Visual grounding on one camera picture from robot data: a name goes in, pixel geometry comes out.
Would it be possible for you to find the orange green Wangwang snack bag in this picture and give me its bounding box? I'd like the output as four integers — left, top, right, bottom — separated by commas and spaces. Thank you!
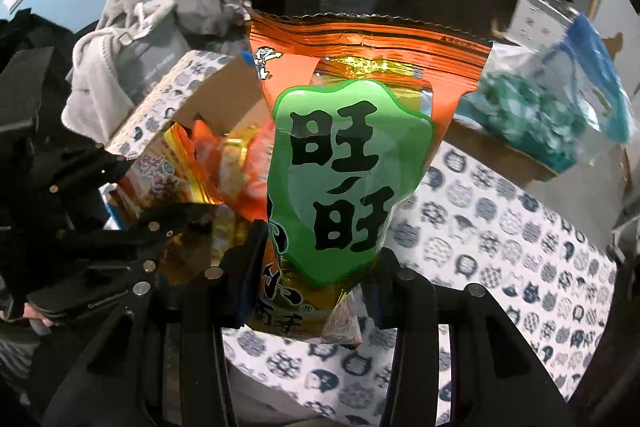
248, 11, 491, 343

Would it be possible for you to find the large orange chip bag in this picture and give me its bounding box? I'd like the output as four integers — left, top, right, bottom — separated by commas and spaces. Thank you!
108, 124, 222, 225

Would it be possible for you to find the orange red snack pack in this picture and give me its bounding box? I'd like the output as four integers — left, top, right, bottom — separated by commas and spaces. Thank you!
192, 118, 274, 221

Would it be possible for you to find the cat pattern bedsheet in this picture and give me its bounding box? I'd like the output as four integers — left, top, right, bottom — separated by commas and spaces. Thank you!
104, 48, 618, 427

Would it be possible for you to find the cardboard box with blue flap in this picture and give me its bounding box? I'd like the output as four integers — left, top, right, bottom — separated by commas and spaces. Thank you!
102, 50, 274, 233

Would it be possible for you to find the bag of teal packets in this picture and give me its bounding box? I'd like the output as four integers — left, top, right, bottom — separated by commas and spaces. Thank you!
456, 42, 605, 173

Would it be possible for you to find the blue plastic bag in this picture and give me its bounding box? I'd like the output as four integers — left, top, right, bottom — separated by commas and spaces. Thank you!
540, 14, 637, 145

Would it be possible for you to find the white patterned storage cabinet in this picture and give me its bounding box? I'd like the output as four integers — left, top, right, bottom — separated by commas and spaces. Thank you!
504, 0, 579, 51

